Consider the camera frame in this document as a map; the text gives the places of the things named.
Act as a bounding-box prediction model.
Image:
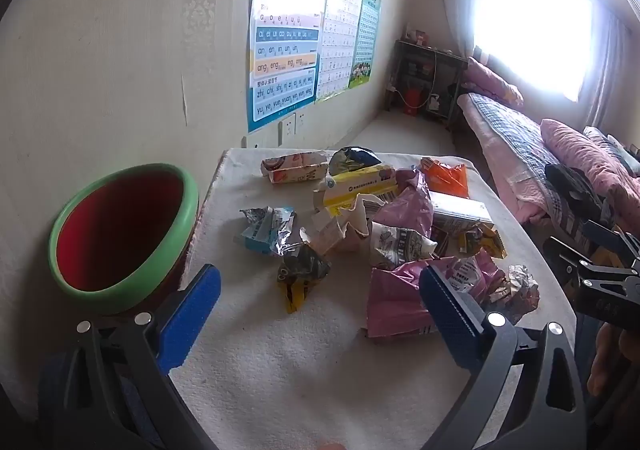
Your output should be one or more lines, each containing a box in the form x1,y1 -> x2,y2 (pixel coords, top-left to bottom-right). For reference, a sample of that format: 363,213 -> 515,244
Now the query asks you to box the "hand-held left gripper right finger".
419,264 -> 588,450

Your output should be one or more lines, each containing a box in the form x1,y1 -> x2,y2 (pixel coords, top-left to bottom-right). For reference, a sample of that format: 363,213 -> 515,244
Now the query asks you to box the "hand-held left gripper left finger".
50,264 -> 222,450

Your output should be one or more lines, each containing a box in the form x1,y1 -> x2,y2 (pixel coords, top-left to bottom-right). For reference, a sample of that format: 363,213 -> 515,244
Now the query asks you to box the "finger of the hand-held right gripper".
582,219 -> 640,262
542,236 -> 640,291

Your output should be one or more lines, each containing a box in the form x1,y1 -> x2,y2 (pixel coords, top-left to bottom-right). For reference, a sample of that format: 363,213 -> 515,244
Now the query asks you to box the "red bin with green rim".
48,163 -> 201,317

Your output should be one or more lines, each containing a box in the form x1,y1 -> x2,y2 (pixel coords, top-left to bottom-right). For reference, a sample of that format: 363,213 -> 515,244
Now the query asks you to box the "magenta plastic wrapper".
372,167 -> 435,241

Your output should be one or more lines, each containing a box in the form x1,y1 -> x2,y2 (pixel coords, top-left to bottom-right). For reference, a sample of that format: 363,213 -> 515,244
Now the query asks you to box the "yellow and silver foil wrapper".
277,243 -> 332,315

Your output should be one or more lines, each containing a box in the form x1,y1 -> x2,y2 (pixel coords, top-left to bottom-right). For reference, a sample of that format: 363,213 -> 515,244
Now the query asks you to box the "person's right hand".
586,320 -> 640,398

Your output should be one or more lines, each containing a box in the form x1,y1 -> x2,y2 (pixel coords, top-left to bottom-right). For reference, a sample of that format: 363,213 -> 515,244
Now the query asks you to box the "black cloth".
545,163 -> 603,221

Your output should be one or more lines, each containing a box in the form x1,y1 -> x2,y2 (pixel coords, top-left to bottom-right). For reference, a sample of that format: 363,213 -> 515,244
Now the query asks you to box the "crumpled brown silver wrapper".
492,264 -> 541,323

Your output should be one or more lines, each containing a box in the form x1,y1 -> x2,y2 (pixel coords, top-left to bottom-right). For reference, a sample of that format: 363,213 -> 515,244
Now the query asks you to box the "pink snack bag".
365,250 -> 506,338

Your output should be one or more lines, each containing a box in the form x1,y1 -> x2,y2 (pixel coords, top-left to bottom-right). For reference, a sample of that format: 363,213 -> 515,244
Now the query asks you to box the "small yellow snack wrapper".
459,225 -> 508,260

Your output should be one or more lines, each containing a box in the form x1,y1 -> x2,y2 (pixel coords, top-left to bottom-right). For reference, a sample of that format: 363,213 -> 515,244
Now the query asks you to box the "pink floral pillow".
540,117 -> 640,231

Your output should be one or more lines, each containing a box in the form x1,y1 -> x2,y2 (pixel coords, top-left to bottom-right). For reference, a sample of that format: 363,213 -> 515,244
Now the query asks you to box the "grey patterned pillow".
582,126 -> 637,173

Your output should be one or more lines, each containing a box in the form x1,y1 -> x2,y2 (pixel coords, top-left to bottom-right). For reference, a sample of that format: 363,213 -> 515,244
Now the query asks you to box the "printed paper cup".
369,223 -> 438,271

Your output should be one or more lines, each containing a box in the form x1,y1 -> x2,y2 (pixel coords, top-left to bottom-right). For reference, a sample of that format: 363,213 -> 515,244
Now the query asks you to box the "white and brown carton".
429,190 -> 495,256

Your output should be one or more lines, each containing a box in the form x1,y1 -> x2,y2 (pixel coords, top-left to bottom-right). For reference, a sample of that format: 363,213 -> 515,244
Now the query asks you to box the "white table cloth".
185,147 -> 578,450

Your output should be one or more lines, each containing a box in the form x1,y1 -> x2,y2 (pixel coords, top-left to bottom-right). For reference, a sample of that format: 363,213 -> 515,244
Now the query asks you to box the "blue and white crumpled wrapper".
239,206 -> 298,255

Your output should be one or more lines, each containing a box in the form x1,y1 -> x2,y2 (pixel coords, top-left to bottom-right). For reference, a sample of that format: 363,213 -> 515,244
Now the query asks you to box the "bed with checked sheet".
457,93 -> 640,251

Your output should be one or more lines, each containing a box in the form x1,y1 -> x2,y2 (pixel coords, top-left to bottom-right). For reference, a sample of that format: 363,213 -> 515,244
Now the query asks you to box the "crumpled beige paper cup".
310,195 -> 373,253

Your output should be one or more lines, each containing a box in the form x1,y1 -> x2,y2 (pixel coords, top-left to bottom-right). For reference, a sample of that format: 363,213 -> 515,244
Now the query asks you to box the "orange wrapper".
419,157 -> 470,197

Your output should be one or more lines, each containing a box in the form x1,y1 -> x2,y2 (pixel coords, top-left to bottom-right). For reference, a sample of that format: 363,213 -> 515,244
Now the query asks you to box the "yellow and white box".
312,166 -> 398,218

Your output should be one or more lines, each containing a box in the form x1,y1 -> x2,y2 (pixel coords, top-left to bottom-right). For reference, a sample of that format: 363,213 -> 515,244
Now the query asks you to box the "pink and white flattened carton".
261,150 -> 331,185

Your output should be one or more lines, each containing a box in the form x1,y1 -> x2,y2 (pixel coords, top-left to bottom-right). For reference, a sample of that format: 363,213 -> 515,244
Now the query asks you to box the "dark blue foil bag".
327,146 -> 382,178

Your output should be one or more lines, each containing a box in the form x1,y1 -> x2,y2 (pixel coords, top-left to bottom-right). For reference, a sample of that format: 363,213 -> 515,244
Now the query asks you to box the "pink folded quilt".
462,56 -> 525,111

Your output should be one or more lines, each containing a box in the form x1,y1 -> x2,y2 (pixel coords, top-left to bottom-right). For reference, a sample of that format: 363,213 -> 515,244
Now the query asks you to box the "red container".
402,89 -> 426,117

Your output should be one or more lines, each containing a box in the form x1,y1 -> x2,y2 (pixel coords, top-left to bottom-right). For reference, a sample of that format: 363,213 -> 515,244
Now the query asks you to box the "bright window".
472,0 -> 596,104

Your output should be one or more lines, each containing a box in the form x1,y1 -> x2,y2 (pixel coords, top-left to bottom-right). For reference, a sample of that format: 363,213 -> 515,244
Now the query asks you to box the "dark shelf unit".
386,39 -> 468,131

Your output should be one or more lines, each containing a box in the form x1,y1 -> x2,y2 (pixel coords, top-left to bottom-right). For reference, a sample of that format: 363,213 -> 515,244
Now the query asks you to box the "blue letter wall poster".
246,0 -> 331,133

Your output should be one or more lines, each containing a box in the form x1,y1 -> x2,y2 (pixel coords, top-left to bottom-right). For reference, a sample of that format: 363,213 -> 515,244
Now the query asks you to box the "white chart wall poster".
315,0 -> 363,104

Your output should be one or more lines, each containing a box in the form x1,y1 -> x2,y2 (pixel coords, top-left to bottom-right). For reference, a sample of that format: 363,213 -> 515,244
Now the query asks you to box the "green chart wall poster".
348,0 -> 382,91

